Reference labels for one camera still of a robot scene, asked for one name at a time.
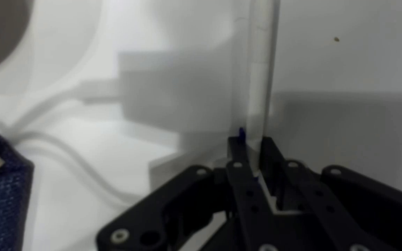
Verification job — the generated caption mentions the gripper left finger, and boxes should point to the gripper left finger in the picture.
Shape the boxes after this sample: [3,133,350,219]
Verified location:
[96,136,279,251]

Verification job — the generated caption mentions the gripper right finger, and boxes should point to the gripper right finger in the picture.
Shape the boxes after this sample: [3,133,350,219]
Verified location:
[260,137,402,251]

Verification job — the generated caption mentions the white pen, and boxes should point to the white pen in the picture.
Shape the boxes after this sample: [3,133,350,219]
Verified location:
[238,0,281,215]

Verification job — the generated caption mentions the white power adapter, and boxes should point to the white power adapter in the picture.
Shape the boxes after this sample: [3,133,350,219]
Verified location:
[117,38,251,134]

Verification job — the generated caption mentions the blue fabric pouch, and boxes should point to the blue fabric pouch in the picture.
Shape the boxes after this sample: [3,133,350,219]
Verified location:
[0,119,35,251]

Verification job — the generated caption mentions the white cable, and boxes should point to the white cable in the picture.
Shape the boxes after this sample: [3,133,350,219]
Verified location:
[0,79,142,208]

